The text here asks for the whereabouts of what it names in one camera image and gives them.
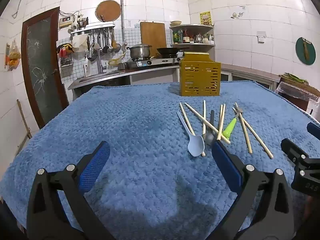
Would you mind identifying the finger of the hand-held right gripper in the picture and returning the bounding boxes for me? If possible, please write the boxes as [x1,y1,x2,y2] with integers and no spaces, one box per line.
[280,138,320,198]
[307,122,320,140]

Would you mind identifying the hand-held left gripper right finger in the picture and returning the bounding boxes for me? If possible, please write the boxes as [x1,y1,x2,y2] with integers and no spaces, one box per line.
[207,140,298,240]

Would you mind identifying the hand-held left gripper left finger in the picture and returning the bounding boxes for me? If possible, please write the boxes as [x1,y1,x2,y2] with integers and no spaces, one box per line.
[26,141,115,240]

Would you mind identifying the grey plastic spoon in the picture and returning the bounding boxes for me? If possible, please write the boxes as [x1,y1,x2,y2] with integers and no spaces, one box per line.
[202,109,216,146]

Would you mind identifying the light blue plastic spoon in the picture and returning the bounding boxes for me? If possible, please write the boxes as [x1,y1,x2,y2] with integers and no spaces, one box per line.
[176,111,205,157]

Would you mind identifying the yellow perforated utensil holder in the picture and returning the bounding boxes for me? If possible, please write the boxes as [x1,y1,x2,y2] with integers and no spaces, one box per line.
[179,52,221,97]

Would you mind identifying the table with plastic cover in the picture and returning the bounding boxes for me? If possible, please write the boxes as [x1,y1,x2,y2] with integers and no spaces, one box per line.
[276,74,320,112]

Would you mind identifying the blue fluffy blanket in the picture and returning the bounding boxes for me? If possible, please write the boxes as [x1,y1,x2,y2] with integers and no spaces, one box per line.
[0,80,320,240]

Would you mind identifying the green vegetables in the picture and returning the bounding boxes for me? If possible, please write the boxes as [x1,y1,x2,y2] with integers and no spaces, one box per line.
[282,72,308,83]

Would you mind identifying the wooden stick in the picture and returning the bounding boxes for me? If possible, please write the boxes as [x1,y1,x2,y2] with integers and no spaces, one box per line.
[16,99,33,140]

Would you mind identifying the steel sink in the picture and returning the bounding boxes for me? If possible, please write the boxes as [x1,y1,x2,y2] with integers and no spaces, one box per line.
[79,70,125,83]

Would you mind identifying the white dish soap bottle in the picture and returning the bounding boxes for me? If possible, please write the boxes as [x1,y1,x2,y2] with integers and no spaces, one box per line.
[83,56,91,77]

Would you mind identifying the steel faucet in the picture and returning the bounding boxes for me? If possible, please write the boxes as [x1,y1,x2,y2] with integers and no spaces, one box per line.
[96,50,108,73]

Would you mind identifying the kitchen counter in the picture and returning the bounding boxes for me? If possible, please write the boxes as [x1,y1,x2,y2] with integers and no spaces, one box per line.
[68,63,281,98]

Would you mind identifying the brown frosted glass door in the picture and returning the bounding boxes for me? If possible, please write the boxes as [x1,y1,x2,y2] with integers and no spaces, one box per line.
[21,7,69,129]

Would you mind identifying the black hanging ladle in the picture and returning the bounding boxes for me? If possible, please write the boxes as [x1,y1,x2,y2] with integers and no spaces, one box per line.
[104,29,114,54]

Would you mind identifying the brown hanging ladle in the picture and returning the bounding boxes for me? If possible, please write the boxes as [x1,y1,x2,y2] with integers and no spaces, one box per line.
[111,29,122,53]

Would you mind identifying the steel pot with lid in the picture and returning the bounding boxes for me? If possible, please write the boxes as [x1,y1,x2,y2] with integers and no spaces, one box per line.
[126,44,152,59]

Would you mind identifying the steel gas stove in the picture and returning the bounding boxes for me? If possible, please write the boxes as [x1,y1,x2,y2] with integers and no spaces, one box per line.
[126,56,184,68]

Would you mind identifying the white hanging cloth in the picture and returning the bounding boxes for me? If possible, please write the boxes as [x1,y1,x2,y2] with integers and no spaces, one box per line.
[72,34,90,53]

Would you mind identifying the metal corner shelf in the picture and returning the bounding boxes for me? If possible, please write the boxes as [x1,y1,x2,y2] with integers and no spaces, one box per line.
[169,24,216,61]

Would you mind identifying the black wok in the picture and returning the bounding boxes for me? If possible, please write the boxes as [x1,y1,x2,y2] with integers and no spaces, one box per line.
[156,46,190,57]

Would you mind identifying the orange plastic bags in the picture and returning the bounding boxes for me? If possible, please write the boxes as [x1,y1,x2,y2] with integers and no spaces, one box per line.
[5,40,22,71]

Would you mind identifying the rectangular wooden cutting board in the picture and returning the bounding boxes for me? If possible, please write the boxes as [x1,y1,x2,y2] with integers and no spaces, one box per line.
[140,22,167,51]

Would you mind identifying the white box with display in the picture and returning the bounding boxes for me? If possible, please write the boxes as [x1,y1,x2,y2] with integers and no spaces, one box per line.
[59,17,75,28]

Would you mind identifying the round wooden board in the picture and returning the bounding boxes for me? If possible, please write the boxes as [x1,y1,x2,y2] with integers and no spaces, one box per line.
[96,0,122,22]

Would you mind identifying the green round wall board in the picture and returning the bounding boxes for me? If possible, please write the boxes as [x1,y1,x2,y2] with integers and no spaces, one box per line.
[295,37,316,65]

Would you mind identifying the yellow hose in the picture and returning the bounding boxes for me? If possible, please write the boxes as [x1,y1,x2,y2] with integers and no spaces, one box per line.
[108,49,126,66]

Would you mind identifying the metal wall utensil rack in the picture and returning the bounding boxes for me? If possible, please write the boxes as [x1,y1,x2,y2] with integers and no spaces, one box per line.
[70,22,116,37]

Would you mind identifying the white wall hook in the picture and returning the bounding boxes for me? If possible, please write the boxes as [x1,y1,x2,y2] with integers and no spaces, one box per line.
[231,6,247,19]

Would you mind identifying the yellow wall poster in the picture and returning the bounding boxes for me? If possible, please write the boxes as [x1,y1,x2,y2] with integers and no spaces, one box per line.
[199,11,212,26]

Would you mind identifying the vertical wall pipe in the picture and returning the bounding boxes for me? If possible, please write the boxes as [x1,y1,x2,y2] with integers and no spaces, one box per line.
[120,0,125,43]

